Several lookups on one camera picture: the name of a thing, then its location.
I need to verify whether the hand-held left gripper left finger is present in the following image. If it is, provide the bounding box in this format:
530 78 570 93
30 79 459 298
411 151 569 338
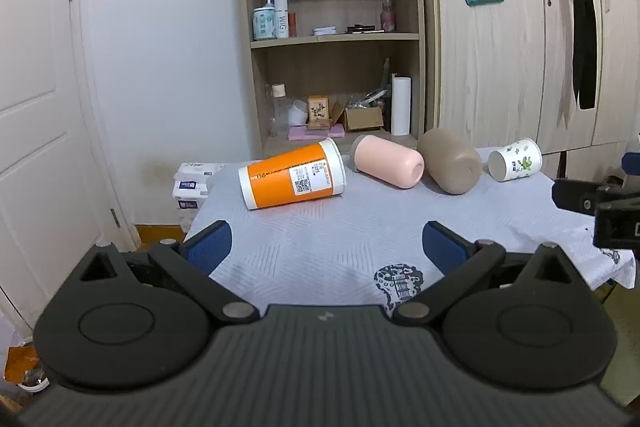
75 220 259 324

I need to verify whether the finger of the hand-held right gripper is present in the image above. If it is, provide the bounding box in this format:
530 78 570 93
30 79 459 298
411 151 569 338
552 178 609 214

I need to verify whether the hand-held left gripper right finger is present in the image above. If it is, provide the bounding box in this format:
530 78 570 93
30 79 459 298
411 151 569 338
392 220 582 326

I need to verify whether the white paper cup green print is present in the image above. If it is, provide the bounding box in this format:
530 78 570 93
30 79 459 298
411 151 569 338
487 138 544 183

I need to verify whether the brown cup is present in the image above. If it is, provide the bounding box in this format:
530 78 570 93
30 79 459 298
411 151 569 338
417 127 483 196

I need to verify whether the orange cup with white label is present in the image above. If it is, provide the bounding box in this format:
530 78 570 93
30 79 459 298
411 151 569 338
238 137 347 211

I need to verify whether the pink cup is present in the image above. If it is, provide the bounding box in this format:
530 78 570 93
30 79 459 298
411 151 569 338
349 134 426 189

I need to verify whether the grey printed tablecloth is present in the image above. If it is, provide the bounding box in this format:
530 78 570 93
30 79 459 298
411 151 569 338
182 146 637 315

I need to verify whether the light wooden wardrobe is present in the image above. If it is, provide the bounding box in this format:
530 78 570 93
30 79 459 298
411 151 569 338
425 0 640 158

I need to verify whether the white paper roll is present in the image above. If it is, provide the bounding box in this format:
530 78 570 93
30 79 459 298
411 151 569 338
390 76 413 136

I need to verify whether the pink flat box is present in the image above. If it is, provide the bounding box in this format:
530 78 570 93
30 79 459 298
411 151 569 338
288 124 346 142

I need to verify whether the brown cardboard box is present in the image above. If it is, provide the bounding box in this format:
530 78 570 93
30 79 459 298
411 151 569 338
330 101 385 133

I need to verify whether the clear bottle with cork cap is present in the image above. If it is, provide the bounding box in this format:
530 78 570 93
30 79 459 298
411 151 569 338
268 83 290 138

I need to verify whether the stack of white cups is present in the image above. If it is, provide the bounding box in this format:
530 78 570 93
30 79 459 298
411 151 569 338
288 100 310 126

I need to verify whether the black ribbon bow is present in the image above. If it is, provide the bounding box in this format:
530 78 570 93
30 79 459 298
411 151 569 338
556 0 606 110

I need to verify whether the wooden box floral print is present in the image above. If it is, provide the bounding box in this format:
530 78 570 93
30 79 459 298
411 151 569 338
307 95 334 130

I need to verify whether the white pump bottle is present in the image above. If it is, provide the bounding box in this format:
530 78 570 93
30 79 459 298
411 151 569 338
252 0 278 42

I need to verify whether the pink small bottle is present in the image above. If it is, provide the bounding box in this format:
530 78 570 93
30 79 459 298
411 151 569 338
380 0 397 33

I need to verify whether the white tube bottle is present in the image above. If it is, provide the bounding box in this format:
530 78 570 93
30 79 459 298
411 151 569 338
274 0 290 40

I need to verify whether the white panel door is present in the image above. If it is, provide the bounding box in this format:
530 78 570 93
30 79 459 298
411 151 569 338
0 0 140 344

